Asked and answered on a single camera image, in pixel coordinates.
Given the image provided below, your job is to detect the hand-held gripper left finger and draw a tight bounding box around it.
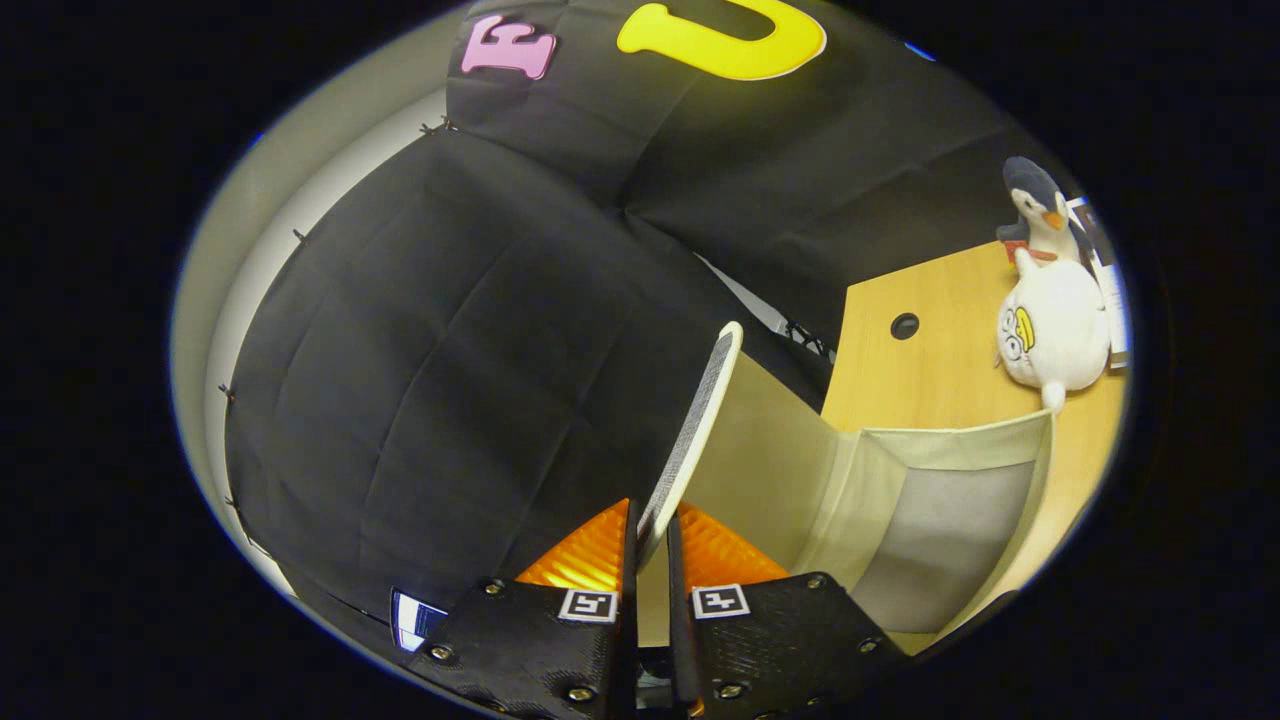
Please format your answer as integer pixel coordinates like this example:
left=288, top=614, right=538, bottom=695
left=405, top=498, right=641, bottom=720

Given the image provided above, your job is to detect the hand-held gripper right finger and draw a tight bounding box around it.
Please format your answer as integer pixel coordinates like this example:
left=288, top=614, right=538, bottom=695
left=665, top=503, right=913, bottom=720

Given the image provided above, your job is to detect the beige fabric storage box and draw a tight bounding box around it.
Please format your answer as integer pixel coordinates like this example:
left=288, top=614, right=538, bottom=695
left=636, top=321, right=1057, bottom=653

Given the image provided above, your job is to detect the computer monitor with blue screen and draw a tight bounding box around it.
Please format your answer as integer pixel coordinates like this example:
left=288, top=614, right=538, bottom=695
left=390, top=588, right=449, bottom=653

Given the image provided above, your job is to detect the white duck plush toy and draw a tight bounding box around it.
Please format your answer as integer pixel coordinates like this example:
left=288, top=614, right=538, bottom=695
left=996, top=248, right=1112, bottom=414

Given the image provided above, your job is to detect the navy penguin plush toy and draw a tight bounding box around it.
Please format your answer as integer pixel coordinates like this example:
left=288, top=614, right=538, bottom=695
left=997, top=156, right=1093, bottom=267

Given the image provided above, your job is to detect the white portrait cover book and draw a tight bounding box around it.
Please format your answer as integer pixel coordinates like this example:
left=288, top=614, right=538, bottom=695
left=1065, top=196, right=1132, bottom=371

